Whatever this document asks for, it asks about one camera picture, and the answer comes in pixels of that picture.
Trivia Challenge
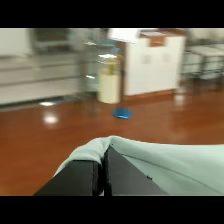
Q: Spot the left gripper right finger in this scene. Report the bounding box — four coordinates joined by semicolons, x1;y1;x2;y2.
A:
103;145;169;196

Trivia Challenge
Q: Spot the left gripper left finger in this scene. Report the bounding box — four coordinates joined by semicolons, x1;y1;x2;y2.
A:
33;159;103;196

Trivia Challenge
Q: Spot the pale green shirt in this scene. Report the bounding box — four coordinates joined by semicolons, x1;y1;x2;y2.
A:
53;135;224;196

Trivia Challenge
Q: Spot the blue round object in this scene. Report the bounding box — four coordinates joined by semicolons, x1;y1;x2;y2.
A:
112;107;134;120

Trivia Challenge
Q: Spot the cream cylindrical bin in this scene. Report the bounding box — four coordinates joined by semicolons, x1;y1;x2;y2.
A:
97;72;122;105

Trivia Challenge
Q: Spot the white cabinet with wooden top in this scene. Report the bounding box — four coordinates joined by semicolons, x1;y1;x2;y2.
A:
122;29;187;101

